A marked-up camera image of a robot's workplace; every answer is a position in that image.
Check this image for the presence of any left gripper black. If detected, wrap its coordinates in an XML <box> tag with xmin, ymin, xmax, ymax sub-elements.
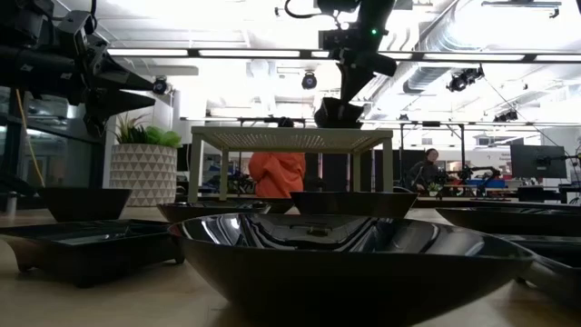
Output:
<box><xmin>67</xmin><ymin>43</ymin><xmax>157</xmax><ymax>138</ymax></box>

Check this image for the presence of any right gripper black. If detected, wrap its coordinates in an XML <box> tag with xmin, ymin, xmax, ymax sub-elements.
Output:
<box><xmin>336</xmin><ymin>47</ymin><xmax>399</xmax><ymax>104</ymax></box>

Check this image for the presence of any black wavy square plate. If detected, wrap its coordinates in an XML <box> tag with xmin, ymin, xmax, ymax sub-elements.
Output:
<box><xmin>313</xmin><ymin>96</ymin><xmax>365</xmax><ymax>130</ymax></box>
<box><xmin>290</xmin><ymin>191</ymin><xmax>419</xmax><ymax>219</ymax></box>
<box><xmin>36</xmin><ymin>186</ymin><xmax>133</xmax><ymax>223</ymax></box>

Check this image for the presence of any black glossy oval plate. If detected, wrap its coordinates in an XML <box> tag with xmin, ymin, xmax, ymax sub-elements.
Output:
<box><xmin>435</xmin><ymin>206</ymin><xmax>581</xmax><ymax>238</ymax></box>
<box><xmin>253</xmin><ymin>196</ymin><xmax>297</xmax><ymax>215</ymax></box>
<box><xmin>167</xmin><ymin>212</ymin><xmax>537</xmax><ymax>327</ymax></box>
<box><xmin>156</xmin><ymin>201</ymin><xmax>272</xmax><ymax>224</ymax></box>

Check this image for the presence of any small black square plate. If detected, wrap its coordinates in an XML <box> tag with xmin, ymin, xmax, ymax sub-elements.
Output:
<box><xmin>0</xmin><ymin>219</ymin><xmax>186</xmax><ymax>289</ymax></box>
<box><xmin>492</xmin><ymin>233</ymin><xmax>581</xmax><ymax>311</ymax></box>

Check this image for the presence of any green perforated metal shelf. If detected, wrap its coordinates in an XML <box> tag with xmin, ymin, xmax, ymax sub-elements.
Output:
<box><xmin>188</xmin><ymin>125</ymin><xmax>395</xmax><ymax>204</ymax></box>

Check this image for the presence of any succulent in white pot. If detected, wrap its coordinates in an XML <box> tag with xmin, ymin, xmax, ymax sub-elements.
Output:
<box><xmin>109</xmin><ymin>113</ymin><xmax>182</xmax><ymax>208</ymax></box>

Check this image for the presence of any person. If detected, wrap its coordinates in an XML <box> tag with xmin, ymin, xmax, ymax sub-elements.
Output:
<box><xmin>248</xmin><ymin>152</ymin><xmax>308</xmax><ymax>199</ymax></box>
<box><xmin>405</xmin><ymin>147</ymin><xmax>450</xmax><ymax>194</ymax></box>

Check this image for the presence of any black computer monitor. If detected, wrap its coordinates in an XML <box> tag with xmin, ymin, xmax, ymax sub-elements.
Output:
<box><xmin>509</xmin><ymin>144</ymin><xmax>568</xmax><ymax>180</ymax></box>

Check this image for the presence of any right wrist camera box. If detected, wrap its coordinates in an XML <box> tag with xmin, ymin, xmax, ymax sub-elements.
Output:
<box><xmin>319</xmin><ymin>29</ymin><xmax>359</xmax><ymax>51</ymax></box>

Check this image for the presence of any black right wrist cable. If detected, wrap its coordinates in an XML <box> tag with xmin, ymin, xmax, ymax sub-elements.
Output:
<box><xmin>283</xmin><ymin>0</ymin><xmax>340</xmax><ymax>20</ymax></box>

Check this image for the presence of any silver ventilation duct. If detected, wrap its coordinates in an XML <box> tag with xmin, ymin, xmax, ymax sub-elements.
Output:
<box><xmin>401</xmin><ymin>8</ymin><xmax>500</xmax><ymax>95</ymax></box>

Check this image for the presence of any yellow hanging cable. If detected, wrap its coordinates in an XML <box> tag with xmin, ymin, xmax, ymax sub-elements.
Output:
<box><xmin>15</xmin><ymin>88</ymin><xmax>46</xmax><ymax>187</ymax></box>

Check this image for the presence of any black background rig frame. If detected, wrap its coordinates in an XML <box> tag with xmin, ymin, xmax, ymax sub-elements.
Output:
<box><xmin>397</xmin><ymin>120</ymin><xmax>468</xmax><ymax>190</ymax></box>

